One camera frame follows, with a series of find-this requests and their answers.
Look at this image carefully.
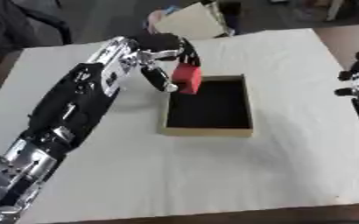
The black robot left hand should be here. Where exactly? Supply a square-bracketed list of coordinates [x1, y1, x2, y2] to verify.
[129, 32, 203, 93]

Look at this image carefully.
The red block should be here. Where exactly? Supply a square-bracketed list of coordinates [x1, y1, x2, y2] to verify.
[170, 62, 204, 95]

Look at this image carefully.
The tan cardboard box black inside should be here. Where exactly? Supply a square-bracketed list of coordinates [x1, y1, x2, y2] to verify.
[156, 73, 255, 138]

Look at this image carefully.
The beige cardboard sheet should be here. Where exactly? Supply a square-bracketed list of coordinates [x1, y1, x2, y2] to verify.
[151, 1, 236, 41]

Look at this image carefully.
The black chair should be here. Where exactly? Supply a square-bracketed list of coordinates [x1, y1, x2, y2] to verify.
[0, 0, 74, 51]

